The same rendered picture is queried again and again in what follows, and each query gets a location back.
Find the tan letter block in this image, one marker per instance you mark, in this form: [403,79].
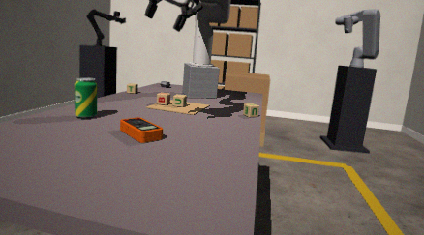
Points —
[131,88]
[250,110]
[179,100]
[163,98]

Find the green drink can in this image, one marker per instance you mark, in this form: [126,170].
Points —
[85,98]

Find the tan square mat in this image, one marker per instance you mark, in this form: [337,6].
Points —
[190,108]

